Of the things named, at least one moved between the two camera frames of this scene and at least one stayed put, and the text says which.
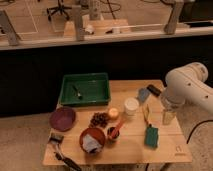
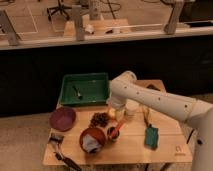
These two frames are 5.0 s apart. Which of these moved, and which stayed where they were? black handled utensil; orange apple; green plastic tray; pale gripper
Moved: pale gripper
Stayed: green plastic tray; black handled utensil; orange apple
